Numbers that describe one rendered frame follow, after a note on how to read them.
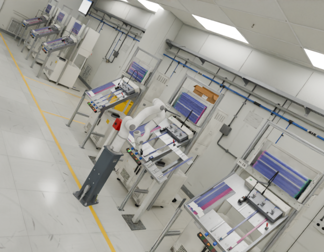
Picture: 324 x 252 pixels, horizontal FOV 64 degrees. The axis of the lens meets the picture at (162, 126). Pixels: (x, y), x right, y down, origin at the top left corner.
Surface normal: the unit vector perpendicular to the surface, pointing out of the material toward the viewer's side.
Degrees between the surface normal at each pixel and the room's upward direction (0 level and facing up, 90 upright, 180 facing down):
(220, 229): 45
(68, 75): 90
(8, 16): 90
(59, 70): 90
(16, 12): 90
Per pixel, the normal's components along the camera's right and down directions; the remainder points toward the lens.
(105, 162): -0.43, -0.08
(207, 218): -0.09, -0.77
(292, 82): -0.66, -0.26
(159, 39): 0.55, 0.48
